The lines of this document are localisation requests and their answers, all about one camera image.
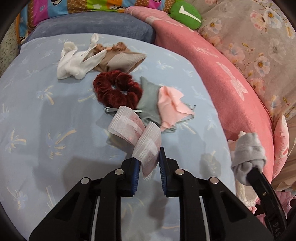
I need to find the pink white plastic wrapper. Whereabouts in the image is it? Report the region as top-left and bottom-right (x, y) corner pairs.
(108, 106), (162, 178)

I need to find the light grey sock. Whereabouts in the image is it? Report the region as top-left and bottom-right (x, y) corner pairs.
(231, 133), (266, 186)

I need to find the pink cloth piece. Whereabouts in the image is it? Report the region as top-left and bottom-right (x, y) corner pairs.
(157, 86), (194, 132)

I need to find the pink white pillow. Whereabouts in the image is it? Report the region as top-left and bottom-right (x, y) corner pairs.
(273, 115), (290, 179)

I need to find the grey cloth piece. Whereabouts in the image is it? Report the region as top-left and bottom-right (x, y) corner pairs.
(136, 76), (162, 127)

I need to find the dark red velvet scrunchie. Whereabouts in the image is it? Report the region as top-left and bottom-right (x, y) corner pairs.
(93, 70), (142, 109)

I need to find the pink blanket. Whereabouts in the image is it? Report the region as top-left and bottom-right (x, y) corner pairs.
(125, 6), (274, 181)

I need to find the beige sock with brown trim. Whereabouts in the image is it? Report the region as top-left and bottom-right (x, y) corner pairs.
(93, 42), (146, 74)

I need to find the white crumpled cloth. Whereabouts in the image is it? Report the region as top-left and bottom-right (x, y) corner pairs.
(57, 33), (107, 80)

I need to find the dark blue velvet pillow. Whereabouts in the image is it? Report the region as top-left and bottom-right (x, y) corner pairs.
(25, 11), (156, 44)

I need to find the grey floral sheet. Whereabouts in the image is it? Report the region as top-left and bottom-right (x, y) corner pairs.
(189, 1), (295, 121)

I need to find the green round plush cushion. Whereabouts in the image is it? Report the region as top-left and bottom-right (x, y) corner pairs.
(169, 1), (202, 29)

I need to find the colourful monkey striped sheet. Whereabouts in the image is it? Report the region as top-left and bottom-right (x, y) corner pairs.
(16, 0), (176, 45)

